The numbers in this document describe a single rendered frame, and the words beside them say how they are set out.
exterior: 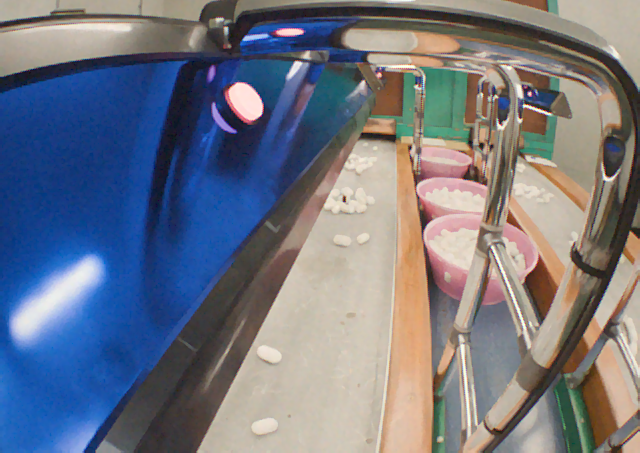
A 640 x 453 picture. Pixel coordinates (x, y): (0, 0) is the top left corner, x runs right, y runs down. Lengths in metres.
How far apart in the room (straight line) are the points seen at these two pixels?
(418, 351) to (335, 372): 0.11
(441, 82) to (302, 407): 1.51
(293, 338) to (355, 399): 0.14
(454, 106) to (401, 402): 1.46
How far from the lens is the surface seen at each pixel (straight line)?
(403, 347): 0.44
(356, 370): 0.44
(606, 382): 0.53
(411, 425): 0.38
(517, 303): 0.22
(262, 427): 0.38
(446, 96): 1.66
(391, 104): 1.65
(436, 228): 0.77
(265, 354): 0.44
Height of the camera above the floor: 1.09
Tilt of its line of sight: 25 degrees down
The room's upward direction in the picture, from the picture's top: 1 degrees counter-clockwise
